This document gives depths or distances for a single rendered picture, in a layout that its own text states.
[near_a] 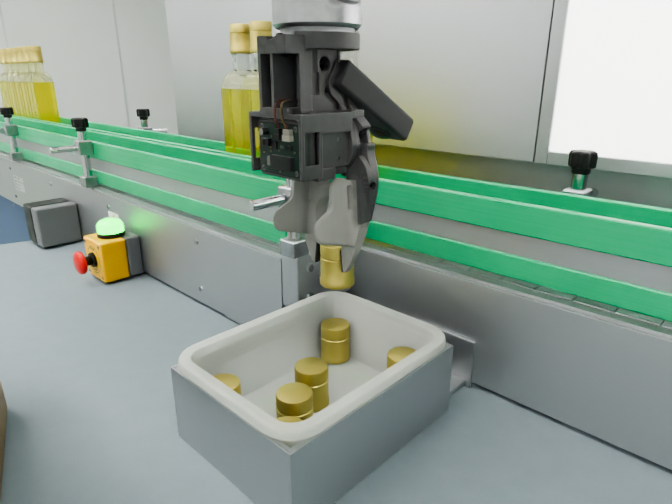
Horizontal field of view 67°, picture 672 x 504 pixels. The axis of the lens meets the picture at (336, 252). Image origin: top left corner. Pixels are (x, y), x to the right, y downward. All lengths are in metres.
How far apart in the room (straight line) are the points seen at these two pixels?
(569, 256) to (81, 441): 0.51
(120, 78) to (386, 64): 6.29
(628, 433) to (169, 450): 0.43
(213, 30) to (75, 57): 5.65
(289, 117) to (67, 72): 6.40
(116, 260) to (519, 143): 0.66
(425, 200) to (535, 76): 0.21
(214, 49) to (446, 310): 0.83
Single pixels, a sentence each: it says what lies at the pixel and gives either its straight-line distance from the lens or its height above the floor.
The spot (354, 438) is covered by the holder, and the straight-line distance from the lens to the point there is 0.45.
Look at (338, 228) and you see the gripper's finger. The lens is 0.46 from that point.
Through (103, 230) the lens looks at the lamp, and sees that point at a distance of 0.94.
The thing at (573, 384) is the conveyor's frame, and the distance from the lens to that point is 0.56.
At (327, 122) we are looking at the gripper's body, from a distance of 0.43.
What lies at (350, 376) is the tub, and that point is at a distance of 0.59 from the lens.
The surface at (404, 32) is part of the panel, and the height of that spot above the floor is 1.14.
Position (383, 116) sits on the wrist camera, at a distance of 0.50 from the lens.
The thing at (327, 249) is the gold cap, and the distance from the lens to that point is 0.50.
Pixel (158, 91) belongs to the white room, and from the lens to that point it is 7.23.
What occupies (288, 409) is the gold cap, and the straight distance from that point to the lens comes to 0.48.
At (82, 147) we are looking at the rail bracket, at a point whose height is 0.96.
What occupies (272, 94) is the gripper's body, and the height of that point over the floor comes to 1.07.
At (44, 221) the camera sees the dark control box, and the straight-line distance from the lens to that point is 1.18.
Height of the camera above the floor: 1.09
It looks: 19 degrees down
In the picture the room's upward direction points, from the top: straight up
